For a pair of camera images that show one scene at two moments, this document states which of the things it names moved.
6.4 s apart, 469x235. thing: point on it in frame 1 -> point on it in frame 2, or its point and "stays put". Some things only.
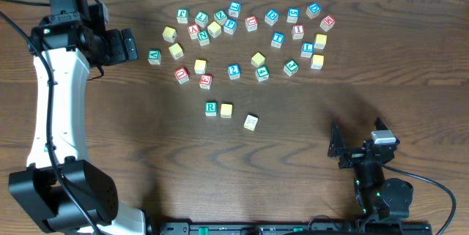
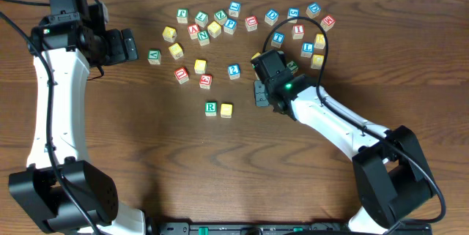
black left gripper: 129,44 stays put
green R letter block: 210,108 stays put
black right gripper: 338,148 -> 260,100
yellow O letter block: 226,110 stays put
